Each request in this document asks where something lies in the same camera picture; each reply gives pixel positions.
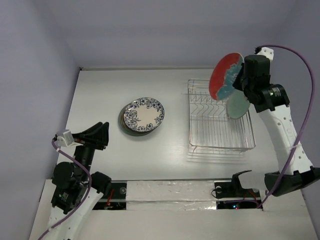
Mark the light blue plate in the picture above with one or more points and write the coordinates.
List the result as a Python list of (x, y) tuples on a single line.
[(125, 133)]

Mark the blue white floral plate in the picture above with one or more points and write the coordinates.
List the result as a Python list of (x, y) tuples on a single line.
[(143, 115)]

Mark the metal wire dish rack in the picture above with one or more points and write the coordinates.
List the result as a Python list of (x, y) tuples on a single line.
[(211, 130)]

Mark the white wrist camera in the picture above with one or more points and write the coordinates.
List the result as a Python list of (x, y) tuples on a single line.
[(265, 51), (65, 139)]

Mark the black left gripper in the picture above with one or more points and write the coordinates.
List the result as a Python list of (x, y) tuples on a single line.
[(96, 136)]

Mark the red and teal plate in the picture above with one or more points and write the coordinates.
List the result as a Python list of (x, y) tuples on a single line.
[(223, 76)]

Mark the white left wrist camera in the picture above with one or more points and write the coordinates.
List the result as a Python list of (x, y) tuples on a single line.
[(65, 139)]

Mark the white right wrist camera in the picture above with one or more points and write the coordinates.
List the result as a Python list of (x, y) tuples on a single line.
[(265, 51)]

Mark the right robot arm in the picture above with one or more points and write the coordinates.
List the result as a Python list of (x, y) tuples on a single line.
[(271, 102)]

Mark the green floral plate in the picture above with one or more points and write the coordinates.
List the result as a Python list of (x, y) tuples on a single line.
[(237, 105)]

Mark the white foam block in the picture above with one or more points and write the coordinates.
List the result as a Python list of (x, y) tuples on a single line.
[(170, 195)]

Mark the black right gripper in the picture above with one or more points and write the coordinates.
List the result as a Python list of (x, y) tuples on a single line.
[(244, 83)]

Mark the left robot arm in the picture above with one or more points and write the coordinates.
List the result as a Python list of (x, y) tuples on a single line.
[(76, 189)]

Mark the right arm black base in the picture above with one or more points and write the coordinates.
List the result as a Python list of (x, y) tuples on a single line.
[(230, 188)]

